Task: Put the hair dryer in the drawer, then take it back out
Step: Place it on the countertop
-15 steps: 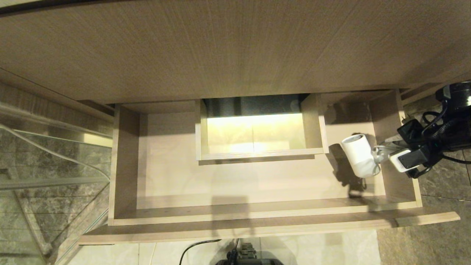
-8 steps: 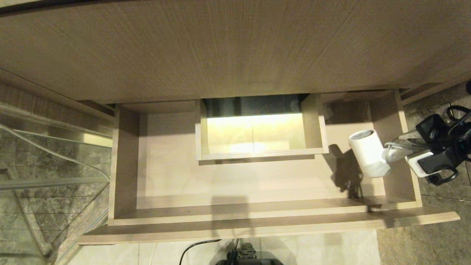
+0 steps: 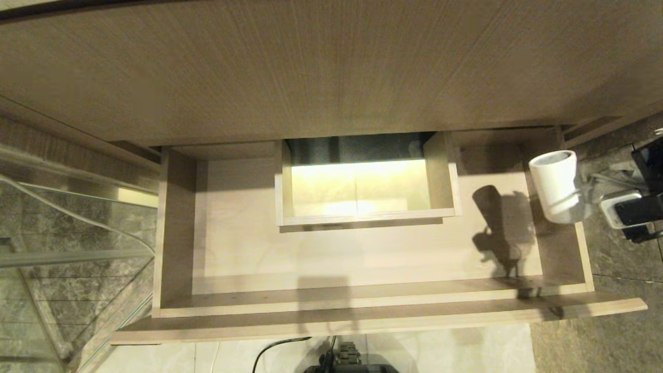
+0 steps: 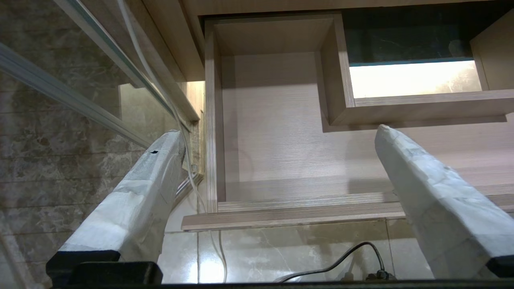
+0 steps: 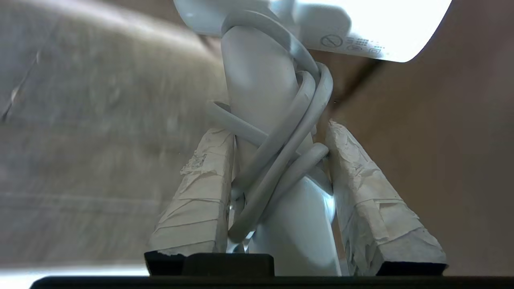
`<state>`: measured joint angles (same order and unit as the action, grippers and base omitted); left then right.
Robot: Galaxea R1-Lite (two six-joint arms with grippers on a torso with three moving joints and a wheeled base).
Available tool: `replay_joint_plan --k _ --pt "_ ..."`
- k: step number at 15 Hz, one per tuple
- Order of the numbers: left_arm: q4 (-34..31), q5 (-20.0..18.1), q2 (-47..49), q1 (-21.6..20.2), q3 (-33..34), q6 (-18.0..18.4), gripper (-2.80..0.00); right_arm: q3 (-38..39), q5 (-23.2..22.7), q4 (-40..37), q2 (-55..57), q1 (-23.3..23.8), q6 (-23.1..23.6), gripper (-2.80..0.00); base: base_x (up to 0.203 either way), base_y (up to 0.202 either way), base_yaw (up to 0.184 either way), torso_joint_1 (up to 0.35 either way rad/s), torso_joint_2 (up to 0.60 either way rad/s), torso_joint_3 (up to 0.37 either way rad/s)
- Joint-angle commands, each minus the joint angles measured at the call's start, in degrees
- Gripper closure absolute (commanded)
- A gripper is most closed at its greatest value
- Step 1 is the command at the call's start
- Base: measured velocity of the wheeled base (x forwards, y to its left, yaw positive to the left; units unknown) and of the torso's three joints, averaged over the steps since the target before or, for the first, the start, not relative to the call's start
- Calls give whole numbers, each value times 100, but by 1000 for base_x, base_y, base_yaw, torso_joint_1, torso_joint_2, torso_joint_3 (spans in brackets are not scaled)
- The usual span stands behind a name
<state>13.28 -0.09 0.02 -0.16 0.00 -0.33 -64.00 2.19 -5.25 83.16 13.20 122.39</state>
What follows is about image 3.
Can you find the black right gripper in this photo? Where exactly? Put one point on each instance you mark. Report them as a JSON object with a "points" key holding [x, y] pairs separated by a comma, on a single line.
{"points": [[651, 166]]}

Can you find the white hair dryer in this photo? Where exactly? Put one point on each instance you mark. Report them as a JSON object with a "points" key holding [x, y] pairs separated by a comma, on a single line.
{"points": [[557, 181]]}

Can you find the beige wooden drawer front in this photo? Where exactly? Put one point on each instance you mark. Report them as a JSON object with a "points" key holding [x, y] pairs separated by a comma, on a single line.
{"points": [[362, 259]]}

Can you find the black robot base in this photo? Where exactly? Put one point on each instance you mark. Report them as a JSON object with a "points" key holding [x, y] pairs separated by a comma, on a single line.
{"points": [[352, 362]]}

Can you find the beige wooden vanity cabinet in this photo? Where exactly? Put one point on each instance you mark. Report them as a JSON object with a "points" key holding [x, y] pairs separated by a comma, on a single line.
{"points": [[311, 62]]}

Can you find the framed glass shower door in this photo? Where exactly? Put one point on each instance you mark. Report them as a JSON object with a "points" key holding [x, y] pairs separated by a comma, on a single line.
{"points": [[52, 285]]}

